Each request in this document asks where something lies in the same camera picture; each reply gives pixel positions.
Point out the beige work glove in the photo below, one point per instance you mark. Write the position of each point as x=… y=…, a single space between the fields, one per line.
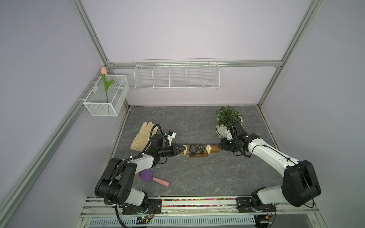
x=141 y=139

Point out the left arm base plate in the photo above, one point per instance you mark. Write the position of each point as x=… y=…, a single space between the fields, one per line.
x=152 y=206

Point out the beige watch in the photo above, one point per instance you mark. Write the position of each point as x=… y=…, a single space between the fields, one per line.
x=208 y=149
x=185 y=149

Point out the chunky black watch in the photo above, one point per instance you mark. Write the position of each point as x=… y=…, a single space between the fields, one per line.
x=193 y=150

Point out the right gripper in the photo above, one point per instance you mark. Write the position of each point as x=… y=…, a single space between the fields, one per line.
x=223 y=144

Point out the potted green plant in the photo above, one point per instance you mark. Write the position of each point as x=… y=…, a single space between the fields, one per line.
x=224 y=116

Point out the purple pink brush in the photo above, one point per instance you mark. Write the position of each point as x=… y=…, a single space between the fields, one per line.
x=146 y=176

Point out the wooden watch stand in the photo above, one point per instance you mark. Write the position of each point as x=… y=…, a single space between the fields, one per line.
x=215 y=150

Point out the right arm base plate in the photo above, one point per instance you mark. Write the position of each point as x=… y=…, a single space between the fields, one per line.
x=253 y=204

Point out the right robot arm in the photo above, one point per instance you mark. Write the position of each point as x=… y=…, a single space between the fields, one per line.
x=300 y=184

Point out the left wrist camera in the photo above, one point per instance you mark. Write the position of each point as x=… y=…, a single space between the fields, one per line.
x=170 y=136

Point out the white wire shelf basket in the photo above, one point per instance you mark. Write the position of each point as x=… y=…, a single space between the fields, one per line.
x=155 y=74

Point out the aluminium frame profiles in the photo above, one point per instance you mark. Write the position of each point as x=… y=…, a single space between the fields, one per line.
x=31 y=175

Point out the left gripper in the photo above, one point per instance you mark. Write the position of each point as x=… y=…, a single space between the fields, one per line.
x=174 y=149

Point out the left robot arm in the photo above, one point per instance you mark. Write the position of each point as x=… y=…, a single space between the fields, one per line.
x=116 y=183

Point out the white vented cable duct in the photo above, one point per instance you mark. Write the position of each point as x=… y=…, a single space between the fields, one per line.
x=186 y=221

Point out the white mesh box basket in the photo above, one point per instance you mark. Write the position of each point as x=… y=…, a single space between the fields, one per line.
x=95 y=101

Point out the slim black watch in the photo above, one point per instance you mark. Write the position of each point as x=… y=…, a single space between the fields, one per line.
x=201 y=149

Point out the artificial pink tulip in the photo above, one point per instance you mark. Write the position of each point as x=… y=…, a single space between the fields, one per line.
x=106 y=83

